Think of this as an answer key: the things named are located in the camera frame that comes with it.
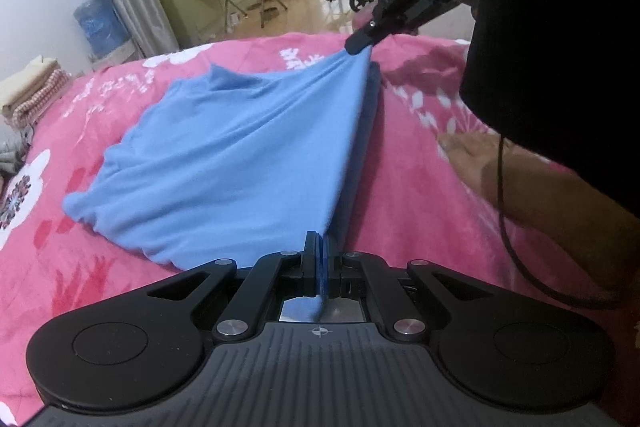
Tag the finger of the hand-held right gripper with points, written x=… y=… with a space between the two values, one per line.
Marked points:
x=361 y=39

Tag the blue printed t-shirt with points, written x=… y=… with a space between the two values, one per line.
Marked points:
x=240 y=157

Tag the blue water jug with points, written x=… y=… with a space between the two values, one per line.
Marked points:
x=99 y=24

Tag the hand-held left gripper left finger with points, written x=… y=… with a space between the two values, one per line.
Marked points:
x=311 y=262

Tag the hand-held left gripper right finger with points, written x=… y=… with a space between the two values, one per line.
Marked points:
x=331 y=263

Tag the pink floral blanket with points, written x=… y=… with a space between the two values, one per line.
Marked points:
x=440 y=187

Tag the light grey garment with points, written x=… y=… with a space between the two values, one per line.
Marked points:
x=10 y=152

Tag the person's black clothing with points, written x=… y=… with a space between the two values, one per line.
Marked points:
x=565 y=32

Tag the cream folded towel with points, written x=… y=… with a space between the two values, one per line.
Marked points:
x=22 y=82

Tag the white water dispenser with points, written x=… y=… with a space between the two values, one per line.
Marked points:
x=112 y=57

